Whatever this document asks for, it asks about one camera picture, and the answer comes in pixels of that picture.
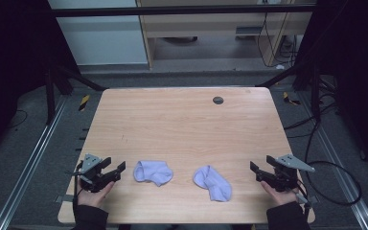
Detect yellow black warning tape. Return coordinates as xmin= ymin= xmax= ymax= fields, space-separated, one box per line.
xmin=282 ymin=91 xmax=302 ymax=106
xmin=78 ymin=94 xmax=91 ymax=112

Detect light purple sock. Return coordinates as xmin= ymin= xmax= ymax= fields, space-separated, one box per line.
xmin=193 ymin=165 xmax=233 ymax=203
xmin=132 ymin=160 xmax=174 ymax=188

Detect black floor cables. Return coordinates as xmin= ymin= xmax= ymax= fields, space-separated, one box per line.
xmin=283 ymin=82 xmax=343 ymax=140

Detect black metal stand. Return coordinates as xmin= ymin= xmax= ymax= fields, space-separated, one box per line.
xmin=256 ymin=61 xmax=323 ymax=123
xmin=43 ymin=61 xmax=107 ymax=127

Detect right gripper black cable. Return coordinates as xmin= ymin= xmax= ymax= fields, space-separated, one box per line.
xmin=295 ymin=160 xmax=363 ymax=221

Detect aluminium floor rail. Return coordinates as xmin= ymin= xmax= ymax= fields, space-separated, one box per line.
xmin=296 ymin=91 xmax=368 ymax=230
xmin=0 ymin=95 xmax=69 ymax=230

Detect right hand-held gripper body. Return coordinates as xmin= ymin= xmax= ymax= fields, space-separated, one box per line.
xmin=261 ymin=153 xmax=316 ymax=193

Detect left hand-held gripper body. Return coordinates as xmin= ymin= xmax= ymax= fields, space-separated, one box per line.
xmin=78 ymin=153 xmax=116 ymax=194

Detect light wooden desk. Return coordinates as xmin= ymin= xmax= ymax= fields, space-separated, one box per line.
xmin=135 ymin=0 xmax=318 ymax=70

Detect black hanging cables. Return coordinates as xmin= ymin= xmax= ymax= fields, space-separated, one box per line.
xmin=256 ymin=11 xmax=299 ymax=69

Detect white cabinet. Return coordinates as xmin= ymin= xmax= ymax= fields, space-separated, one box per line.
xmin=47 ymin=0 xmax=149 ymax=67

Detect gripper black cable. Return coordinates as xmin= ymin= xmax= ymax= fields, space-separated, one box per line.
xmin=295 ymin=160 xmax=363 ymax=221
xmin=72 ymin=161 xmax=84 ymax=214

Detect black frame crossbar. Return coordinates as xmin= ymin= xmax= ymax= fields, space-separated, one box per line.
xmin=48 ymin=4 xmax=318 ymax=18

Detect person's left hand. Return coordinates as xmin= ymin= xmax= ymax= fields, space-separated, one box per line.
xmin=77 ymin=179 xmax=116 ymax=209

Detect person's right hand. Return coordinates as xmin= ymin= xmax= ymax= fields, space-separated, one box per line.
xmin=260 ymin=180 xmax=299 ymax=207

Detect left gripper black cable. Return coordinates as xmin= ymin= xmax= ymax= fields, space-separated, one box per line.
xmin=72 ymin=161 xmax=84 ymax=214

